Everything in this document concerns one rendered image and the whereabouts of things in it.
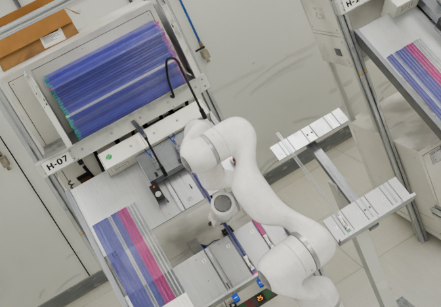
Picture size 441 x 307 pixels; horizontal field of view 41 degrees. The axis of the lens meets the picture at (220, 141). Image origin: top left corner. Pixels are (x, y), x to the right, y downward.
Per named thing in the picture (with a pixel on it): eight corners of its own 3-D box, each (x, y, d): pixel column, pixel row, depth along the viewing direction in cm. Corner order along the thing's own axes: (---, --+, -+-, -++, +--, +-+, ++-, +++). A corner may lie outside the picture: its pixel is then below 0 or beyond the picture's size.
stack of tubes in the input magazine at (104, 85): (189, 81, 244) (160, 21, 235) (78, 141, 236) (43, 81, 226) (182, 76, 256) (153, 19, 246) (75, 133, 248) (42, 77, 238)
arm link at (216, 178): (231, 133, 199) (248, 192, 219) (187, 153, 196) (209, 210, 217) (241, 149, 192) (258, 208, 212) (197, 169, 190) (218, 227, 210)
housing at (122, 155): (212, 127, 261) (210, 111, 248) (113, 183, 253) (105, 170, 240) (203, 113, 264) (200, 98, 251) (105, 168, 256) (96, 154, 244)
